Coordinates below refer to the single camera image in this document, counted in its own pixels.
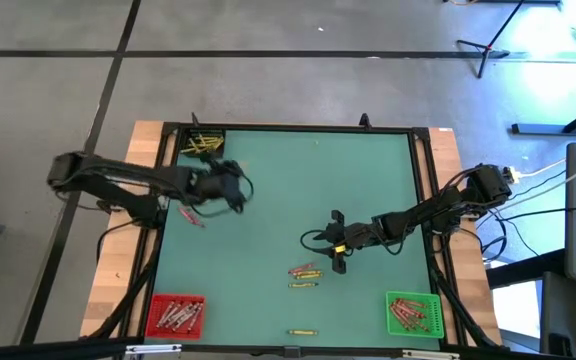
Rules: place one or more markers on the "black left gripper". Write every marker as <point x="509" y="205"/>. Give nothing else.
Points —
<point x="218" y="185"/>

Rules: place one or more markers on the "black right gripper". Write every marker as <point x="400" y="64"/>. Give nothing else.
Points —
<point x="345" y="236"/>

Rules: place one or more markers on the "red orange crayon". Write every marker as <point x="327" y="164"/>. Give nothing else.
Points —
<point x="300" y="268"/>

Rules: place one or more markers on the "pink crayon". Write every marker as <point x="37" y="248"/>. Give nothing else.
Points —
<point x="415" y="320"/>
<point x="408" y="308"/>

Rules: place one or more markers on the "white crayon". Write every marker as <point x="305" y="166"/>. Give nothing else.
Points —
<point x="171" y="314"/>
<point x="178" y="315"/>
<point x="195" y="320"/>
<point x="189" y="315"/>
<point x="164" y="314"/>

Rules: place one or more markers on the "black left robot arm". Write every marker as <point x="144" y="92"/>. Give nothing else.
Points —
<point x="118" y="172"/>

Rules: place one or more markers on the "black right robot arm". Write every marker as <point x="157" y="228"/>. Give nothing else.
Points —
<point x="418" y="215"/>

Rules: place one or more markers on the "black plastic basket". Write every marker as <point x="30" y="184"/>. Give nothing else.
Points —
<point x="185" y="137"/>

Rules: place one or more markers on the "green table mat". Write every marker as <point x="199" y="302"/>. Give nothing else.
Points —
<point x="248" y="300"/>

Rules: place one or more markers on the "green plastic basket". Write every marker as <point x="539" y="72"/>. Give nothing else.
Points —
<point x="433" y="315"/>

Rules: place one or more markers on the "red plastic basket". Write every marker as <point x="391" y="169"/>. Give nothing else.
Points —
<point x="153" y="330"/>

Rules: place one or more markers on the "black floor beam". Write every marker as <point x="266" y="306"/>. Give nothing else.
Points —
<point x="523" y="270"/>

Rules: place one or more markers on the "white yellow power plug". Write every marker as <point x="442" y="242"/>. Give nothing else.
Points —
<point x="515" y="175"/>

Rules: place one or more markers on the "black floor stand base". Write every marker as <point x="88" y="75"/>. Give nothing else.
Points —
<point x="543" y="130"/>

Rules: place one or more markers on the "grey computer case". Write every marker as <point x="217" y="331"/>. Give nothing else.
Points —
<point x="563" y="320"/>

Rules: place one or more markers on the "black tripod stand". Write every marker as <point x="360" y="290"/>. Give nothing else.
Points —
<point x="488" y="50"/>

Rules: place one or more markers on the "black metal rig frame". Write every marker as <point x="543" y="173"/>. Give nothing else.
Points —
<point x="288" y="127"/>

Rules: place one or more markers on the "silver frame bracket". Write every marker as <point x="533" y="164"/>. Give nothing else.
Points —
<point x="153" y="349"/>
<point x="430" y="355"/>

